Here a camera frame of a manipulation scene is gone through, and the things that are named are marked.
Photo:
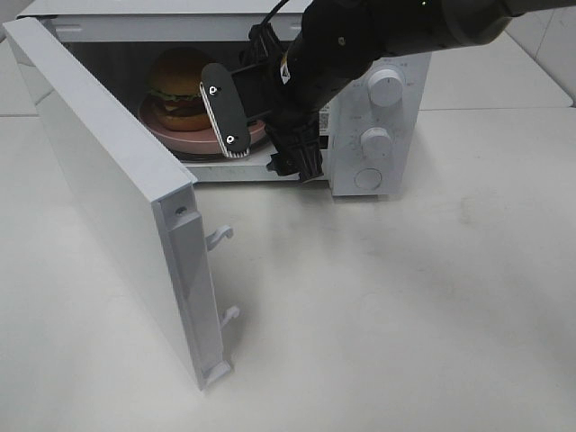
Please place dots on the white microwave door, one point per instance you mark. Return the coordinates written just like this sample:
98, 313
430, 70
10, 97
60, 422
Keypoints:
137, 196

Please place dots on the burger with lettuce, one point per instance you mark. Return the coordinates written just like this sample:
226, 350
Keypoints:
174, 88

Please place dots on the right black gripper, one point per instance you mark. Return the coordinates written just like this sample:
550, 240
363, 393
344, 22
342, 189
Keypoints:
286, 86

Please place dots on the pink round plate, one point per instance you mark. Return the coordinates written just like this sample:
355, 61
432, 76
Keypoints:
198, 142

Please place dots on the white timer knob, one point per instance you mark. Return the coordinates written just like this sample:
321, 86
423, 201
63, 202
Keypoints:
376, 143

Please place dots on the upper white power knob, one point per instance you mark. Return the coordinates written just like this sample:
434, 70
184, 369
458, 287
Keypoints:
385, 87

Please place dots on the white microwave oven body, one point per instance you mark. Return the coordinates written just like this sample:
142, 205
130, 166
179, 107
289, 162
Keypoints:
85, 64

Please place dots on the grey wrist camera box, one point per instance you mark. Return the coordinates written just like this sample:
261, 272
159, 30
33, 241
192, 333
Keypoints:
225, 111

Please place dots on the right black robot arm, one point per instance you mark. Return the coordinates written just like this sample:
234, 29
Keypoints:
390, 29

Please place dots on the round door release button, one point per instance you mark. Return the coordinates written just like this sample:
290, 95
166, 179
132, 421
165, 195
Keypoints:
368, 179

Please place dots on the glass microwave turntable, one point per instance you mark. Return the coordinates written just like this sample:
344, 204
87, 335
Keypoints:
218, 157

